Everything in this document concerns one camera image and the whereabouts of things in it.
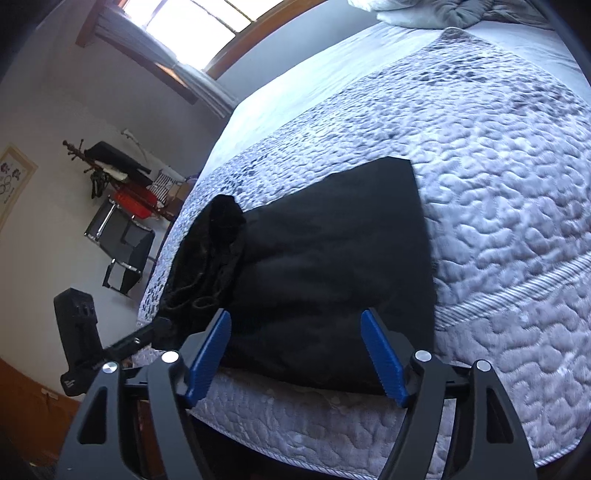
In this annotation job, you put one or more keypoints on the wooden framed window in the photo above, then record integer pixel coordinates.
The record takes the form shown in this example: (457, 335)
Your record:
(194, 27)

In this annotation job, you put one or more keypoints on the wall poster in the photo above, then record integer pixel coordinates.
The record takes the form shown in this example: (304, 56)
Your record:
(14, 184)

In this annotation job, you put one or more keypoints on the black clothes hangers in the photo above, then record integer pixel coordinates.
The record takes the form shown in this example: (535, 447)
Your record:
(99, 184)

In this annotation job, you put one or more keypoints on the red bag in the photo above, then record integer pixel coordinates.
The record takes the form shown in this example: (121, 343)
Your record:
(131, 201)

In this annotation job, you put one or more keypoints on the black quilted pants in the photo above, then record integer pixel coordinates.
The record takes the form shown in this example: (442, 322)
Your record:
(323, 258)

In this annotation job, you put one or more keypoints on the folded grey duvet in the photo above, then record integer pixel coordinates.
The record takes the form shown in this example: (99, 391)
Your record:
(415, 14)

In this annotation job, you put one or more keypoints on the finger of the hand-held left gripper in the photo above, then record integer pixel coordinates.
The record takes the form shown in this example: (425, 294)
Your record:
(138, 336)

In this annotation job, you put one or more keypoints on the cardboard box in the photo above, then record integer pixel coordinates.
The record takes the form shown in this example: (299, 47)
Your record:
(179, 194)

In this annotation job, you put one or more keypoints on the black metal frame chair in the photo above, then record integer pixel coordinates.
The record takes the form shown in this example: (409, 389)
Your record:
(124, 240)

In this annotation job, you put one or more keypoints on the black hanging garment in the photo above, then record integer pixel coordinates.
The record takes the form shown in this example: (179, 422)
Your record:
(115, 159)

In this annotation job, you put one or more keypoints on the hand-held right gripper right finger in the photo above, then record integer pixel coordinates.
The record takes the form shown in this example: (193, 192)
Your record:
(383, 355)

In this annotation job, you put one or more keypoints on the wooden coat rack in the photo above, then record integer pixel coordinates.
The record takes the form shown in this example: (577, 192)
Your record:
(74, 150)

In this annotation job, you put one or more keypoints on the grey curtain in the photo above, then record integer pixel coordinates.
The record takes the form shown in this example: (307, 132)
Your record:
(184, 74)

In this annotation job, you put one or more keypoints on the striped white basket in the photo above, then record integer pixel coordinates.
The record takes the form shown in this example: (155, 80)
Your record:
(161, 187)

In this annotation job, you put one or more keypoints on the white pole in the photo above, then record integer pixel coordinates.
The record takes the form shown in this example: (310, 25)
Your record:
(138, 147)

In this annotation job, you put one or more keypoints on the bed with quilted grey cover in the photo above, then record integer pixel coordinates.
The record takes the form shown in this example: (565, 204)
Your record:
(508, 184)

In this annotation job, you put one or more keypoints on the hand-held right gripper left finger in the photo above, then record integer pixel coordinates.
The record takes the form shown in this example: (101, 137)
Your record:
(207, 355)

